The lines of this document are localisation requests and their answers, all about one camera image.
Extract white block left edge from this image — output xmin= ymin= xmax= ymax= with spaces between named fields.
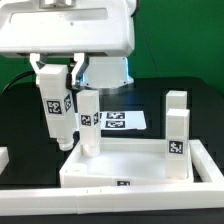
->
xmin=0 ymin=147 xmax=9 ymax=174

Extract white desk top tray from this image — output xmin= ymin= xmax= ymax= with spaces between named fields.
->
xmin=59 ymin=138 xmax=194 ymax=188

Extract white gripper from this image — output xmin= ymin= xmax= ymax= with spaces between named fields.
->
xmin=0 ymin=0 xmax=136 ymax=88

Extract black cables on table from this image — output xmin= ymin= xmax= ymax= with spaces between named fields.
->
xmin=0 ymin=70 xmax=38 ymax=96

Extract white L-shaped fence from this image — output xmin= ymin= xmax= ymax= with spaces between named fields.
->
xmin=0 ymin=140 xmax=224 ymax=216

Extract fiducial marker sheet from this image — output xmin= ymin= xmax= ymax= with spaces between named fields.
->
xmin=71 ymin=110 xmax=148 ymax=133

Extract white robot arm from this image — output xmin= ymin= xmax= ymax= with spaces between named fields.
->
xmin=0 ymin=0 xmax=139 ymax=91

